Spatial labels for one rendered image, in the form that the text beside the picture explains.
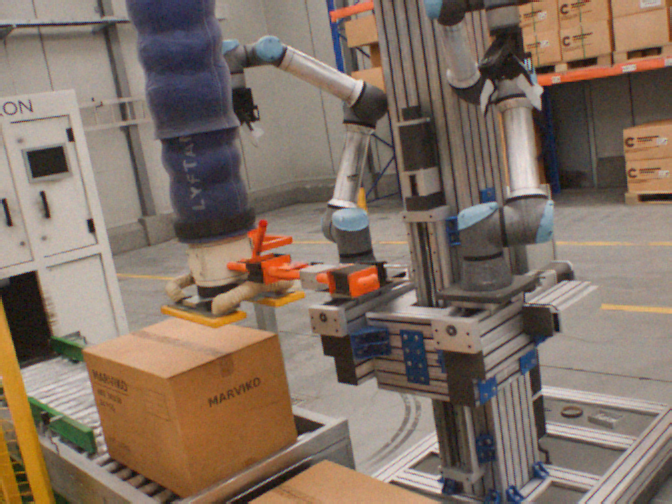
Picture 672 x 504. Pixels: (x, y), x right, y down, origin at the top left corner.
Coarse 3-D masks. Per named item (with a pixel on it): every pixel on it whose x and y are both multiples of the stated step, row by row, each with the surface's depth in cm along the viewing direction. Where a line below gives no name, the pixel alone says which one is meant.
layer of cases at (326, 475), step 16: (320, 464) 228; (336, 464) 226; (288, 480) 221; (304, 480) 220; (320, 480) 218; (336, 480) 217; (352, 480) 215; (368, 480) 213; (272, 496) 213; (288, 496) 212; (304, 496) 210; (320, 496) 209; (336, 496) 207; (352, 496) 206; (368, 496) 205; (384, 496) 203; (400, 496) 202; (416, 496) 200
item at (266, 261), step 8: (264, 256) 190; (272, 256) 192; (280, 256) 184; (288, 256) 186; (248, 264) 185; (256, 264) 182; (264, 264) 181; (272, 264) 183; (280, 264) 184; (248, 272) 188; (256, 272) 185; (264, 272) 182; (248, 280) 187; (256, 280) 184; (264, 280) 182; (272, 280) 183; (280, 280) 185
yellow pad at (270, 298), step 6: (264, 294) 207; (270, 294) 205; (282, 294) 203; (288, 294) 203; (294, 294) 203; (300, 294) 203; (246, 300) 212; (264, 300) 203; (270, 300) 201; (276, 300) 199; (282, 300) 200; (288, 300) 201; (294, 300) 202; (276, 306) 199
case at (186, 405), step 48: (144, 336) 255; (192, 336) 245; (240, 336) 235; (96, 384) 249; (144, 384) 219; (192, 384) 212; (240, 384) 223; (144, 432) 229; (192, 432) 213; (240, 432) 224; (288, 432) 236; (192, 480) 213
